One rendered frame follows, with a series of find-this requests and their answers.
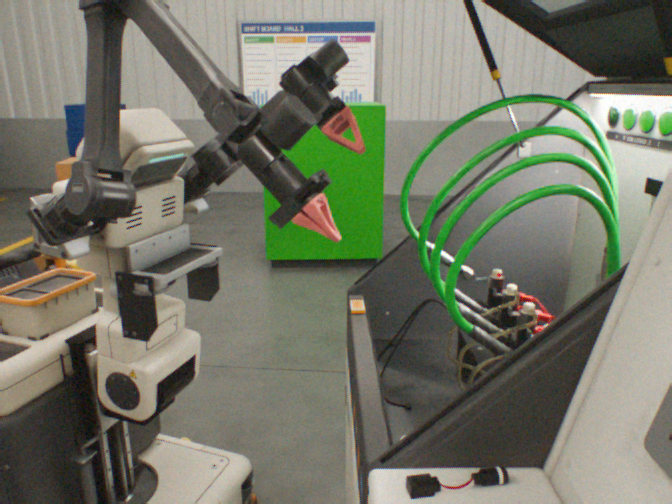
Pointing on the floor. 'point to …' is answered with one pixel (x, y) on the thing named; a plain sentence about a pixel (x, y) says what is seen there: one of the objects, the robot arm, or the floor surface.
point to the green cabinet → (337, 197)
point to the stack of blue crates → (75, 117)
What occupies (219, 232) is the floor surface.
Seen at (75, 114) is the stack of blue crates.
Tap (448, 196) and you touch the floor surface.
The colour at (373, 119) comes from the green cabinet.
